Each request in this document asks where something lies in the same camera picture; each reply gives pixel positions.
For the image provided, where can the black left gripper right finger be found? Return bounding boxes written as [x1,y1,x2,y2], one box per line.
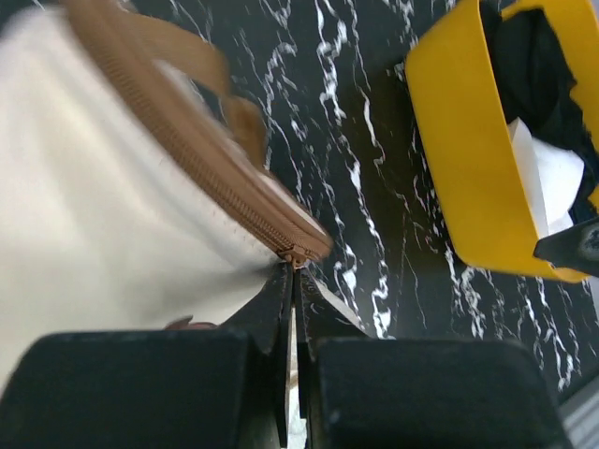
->
[294,270,571,448]

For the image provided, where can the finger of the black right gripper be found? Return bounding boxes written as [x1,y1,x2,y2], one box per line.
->
[533,218,599,274]

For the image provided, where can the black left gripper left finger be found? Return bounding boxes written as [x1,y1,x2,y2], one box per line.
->
[1,264,294,448]

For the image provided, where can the cream laundry bag brown trim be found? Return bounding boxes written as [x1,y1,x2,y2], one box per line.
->
[1,1,332,381]

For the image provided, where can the white cloth in bin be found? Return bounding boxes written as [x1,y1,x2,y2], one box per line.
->
[506,117,595,241]

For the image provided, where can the black garment in bin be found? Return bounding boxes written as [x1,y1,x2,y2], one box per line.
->
[479,1,598,225]

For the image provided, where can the yellow plastic bin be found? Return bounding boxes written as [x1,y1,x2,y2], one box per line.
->
[405,1,597,282]

